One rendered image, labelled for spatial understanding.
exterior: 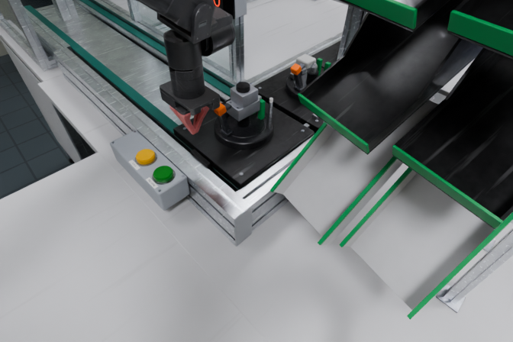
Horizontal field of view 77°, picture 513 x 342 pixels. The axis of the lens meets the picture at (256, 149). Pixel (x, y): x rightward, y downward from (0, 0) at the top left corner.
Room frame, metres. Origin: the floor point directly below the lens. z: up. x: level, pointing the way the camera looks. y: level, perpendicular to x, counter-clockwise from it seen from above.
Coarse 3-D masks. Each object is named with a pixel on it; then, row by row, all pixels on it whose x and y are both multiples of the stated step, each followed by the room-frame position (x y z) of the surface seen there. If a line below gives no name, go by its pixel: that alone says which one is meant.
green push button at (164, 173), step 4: (156, 168) 0.45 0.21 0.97; (160, 168) 0.45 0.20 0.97; (164, 168) 0.45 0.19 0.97; (168, 168) 0.45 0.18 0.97; (156, 172) 0.44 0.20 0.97; (160, 172) 0.44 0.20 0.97; (164, 172) 0.44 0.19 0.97; (168, 172) 0.44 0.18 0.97; (172, 172) 0.44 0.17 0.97; (156, 176) 0.43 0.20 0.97; (160, 176) 0.43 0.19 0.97; (164, 176) 0.43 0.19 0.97; (168, 176) 0.43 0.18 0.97; (172, 176) 0.43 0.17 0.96; (156, 180) 0.42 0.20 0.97; (160, 180) 0.42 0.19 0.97; (164, 180) 0.42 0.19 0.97; (168, 180) 0.43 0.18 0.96
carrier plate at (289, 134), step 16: (208, 112) 0.65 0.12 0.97; (176, 128) 0.58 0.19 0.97; (208, 128) 0.58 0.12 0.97; (288, 128) 0.59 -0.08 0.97; (304, 128) 0.59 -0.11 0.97; (192, 144) 0.53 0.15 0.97; (208, 144) 0.53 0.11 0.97; (272, 144) 0.53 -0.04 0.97; (288, 144) 0.54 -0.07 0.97; (208, 160) 0.49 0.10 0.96; (224, 160) 0.48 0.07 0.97; (240, 160) 0.48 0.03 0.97; (256, 160) 0.48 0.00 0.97; (272, 160) 0.48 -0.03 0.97; (224, 176) 0.45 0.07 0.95; (240, 176) 0.44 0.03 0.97; (256, 176) 0.45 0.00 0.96
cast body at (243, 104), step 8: (232, 88) 0.59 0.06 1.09; (240, 88) 0.57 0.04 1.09; (248, 88) 0.57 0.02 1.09; (232, 96) 0.58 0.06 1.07; (240, 96) 0.56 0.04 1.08; (248, 96) 0.56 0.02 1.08; (256, 96) 0.58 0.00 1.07; (232, 104) 0.57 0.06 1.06; (240, 104) 0.56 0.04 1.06; (248, 104) 0.56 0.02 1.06; (256, 104) 0.58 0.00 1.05; (232, 112) 0.56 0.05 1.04; (240, 112) 0.55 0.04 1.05; (248, 112) 0.56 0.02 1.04; (240, 120) 0.55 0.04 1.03
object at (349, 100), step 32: (384, 32) 0.48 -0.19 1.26; (416, 32) 0.46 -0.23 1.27; (352, 64) 0.44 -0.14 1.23; (384, 64) 0.42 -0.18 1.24; (416, 64) 0.41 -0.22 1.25; (448, 64) 0.35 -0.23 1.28; (320, 96) 0.40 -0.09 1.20; (352, 96) 0.38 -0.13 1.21; (384, 96) 0.37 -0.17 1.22; (416, 96) 0.35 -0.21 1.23; (352, 128) 0.33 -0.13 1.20; (384, 128) 0.30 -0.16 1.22
